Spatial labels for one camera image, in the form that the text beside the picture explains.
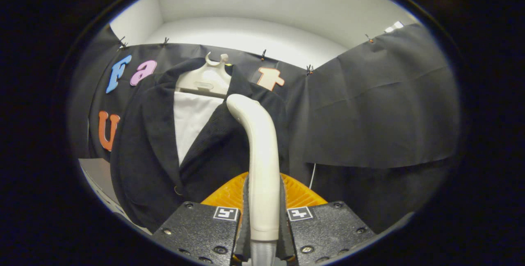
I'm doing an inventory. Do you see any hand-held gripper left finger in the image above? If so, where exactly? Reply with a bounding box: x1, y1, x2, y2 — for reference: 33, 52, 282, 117
151, 172, 251, 266

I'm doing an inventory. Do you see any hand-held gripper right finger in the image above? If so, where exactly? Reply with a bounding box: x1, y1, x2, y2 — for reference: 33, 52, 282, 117
280, 172, 377, 264

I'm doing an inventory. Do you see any white steamer hose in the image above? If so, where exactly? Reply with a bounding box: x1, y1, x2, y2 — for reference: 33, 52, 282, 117
249, 239, 277, 266

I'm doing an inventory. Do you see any white garment steamer handle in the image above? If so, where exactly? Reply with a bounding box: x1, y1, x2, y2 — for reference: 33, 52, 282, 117
226, 94, 282, 242

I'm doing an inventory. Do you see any black suit jacket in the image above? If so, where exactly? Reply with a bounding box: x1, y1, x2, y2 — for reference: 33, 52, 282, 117
110, 58, 292, 234

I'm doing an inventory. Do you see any cream plastic clothes hanger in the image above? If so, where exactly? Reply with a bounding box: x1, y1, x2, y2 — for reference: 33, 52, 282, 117
176, 52, 232, 98

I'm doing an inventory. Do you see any black backdrop cloth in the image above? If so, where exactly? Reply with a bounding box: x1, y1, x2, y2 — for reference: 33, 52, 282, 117
68, 23, 461, 234

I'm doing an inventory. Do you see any grey cabinet with dark top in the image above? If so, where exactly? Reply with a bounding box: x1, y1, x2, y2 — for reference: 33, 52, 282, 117
79, 158, 152, 236

